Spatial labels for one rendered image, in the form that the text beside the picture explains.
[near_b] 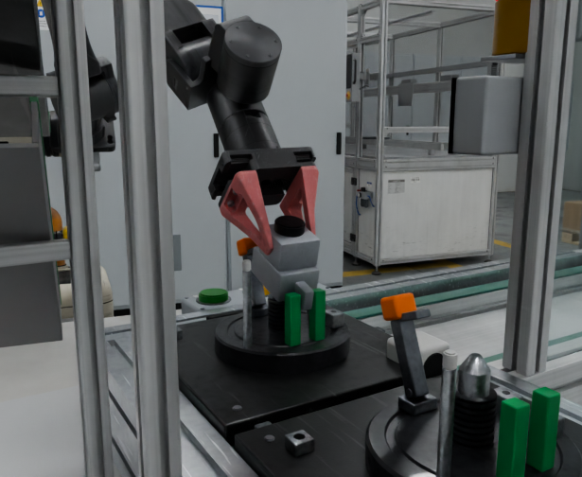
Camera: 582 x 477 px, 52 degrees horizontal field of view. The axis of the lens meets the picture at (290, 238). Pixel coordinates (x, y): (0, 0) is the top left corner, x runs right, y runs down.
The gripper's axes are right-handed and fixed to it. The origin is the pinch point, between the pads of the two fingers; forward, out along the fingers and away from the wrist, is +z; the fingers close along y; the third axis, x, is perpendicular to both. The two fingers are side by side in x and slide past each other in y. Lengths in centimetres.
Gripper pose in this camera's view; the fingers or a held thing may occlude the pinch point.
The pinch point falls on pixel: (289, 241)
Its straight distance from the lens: 58.5
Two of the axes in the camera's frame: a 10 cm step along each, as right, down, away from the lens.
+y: 8.8, -1.1, 4.6
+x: -3.4, 5.3, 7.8
